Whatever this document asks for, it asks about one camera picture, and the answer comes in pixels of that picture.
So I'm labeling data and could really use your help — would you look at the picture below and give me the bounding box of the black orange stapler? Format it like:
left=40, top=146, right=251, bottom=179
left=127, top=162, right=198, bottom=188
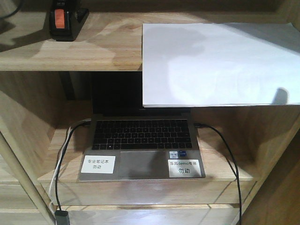
left=49, top=0, right=90, bottom=42

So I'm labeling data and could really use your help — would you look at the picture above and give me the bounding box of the grey open laptop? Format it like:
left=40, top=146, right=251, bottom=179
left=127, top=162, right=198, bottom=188
left=78, top=71, right=205, bottom=181

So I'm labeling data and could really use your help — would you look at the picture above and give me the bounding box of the wooden shelf unit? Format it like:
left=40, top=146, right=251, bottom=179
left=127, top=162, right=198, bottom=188
left=0, top=0, right=300, bottom=225

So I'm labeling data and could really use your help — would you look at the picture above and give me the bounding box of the grey usb hub adapter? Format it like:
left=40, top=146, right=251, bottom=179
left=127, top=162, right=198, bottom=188
left=55, top=210, right=70, bottom=225

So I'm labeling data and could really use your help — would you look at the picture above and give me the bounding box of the black cable right of laptop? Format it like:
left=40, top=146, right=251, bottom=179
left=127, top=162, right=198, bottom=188
left=193, top=122, right=243, bottom=225

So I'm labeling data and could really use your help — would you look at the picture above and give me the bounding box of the white cable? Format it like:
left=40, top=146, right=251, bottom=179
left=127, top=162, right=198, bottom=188
left=48, top=118, right=92, bottom=214

